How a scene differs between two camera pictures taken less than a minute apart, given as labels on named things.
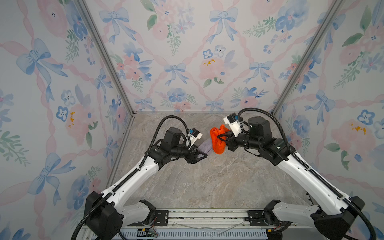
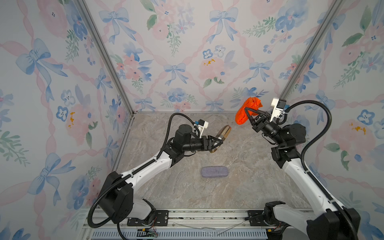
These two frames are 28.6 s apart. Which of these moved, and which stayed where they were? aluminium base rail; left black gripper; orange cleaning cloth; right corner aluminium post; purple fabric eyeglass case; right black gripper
Moved: purple fabric eyeglass case; right black gripper; left black gripper; orange cleaning cloth
Stayed: aluminium base rail; right corner aluminium post
